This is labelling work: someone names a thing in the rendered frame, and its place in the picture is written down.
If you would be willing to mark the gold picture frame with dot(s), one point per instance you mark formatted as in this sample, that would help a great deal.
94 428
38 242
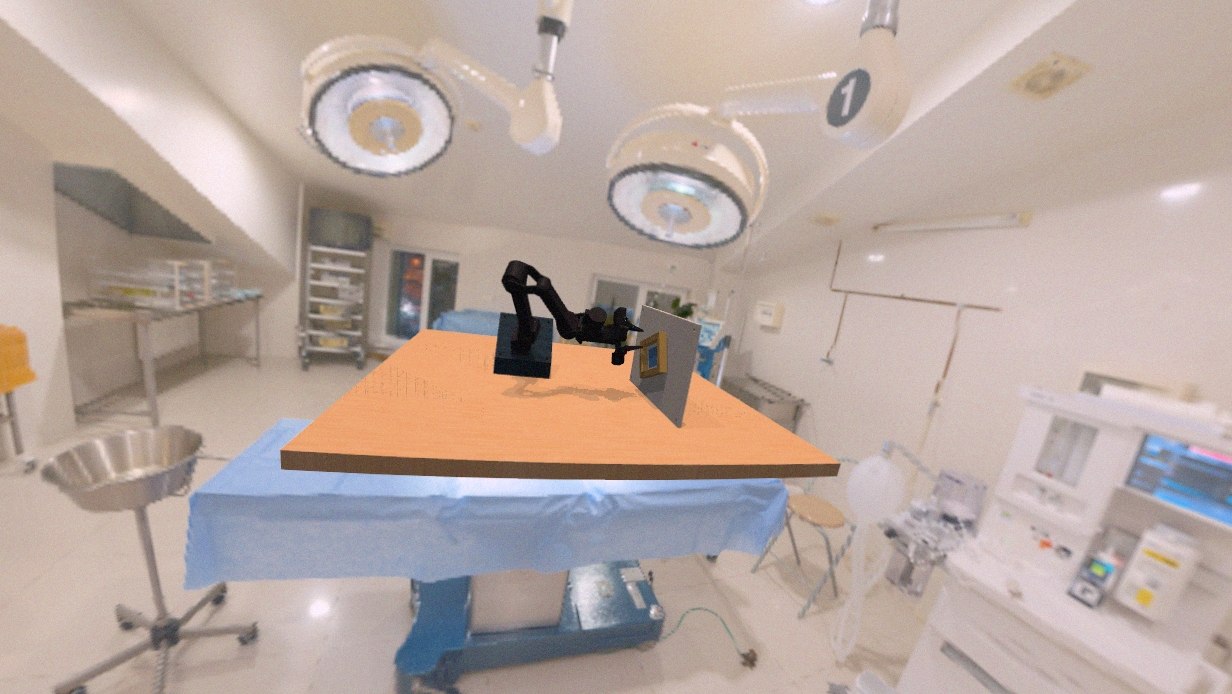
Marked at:
653 355

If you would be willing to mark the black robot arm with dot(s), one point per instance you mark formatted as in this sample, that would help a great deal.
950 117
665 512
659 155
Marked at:
581 326

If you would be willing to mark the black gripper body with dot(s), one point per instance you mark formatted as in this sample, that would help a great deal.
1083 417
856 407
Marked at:
619 354

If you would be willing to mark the grey wall panel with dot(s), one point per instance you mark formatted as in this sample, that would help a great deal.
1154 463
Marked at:
669 391

